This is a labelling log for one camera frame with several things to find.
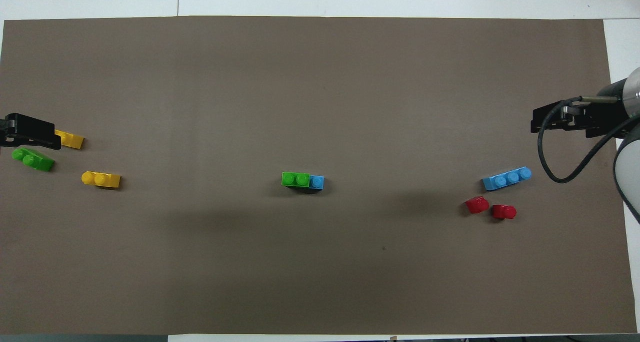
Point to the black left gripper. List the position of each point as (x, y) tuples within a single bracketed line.
[(3, 131)]

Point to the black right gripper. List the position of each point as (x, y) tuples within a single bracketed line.
[(607, 111)]

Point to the green two-stud toy block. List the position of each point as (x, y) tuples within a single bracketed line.
[(35, 160), (295, 180)]

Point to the brown paper table mat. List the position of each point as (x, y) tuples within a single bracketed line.
[(320, 106)]

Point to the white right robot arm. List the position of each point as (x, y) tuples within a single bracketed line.
[(631, 172)]

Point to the blue three-stud toy block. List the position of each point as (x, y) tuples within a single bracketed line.
[(316, 182), (505, 179)]

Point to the yellow two-stud toy block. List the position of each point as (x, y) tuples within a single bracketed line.
[(102, 180), (73, 140)]

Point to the red single-stud toy block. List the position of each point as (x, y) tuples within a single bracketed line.
[(504, 212), (477, 205)]

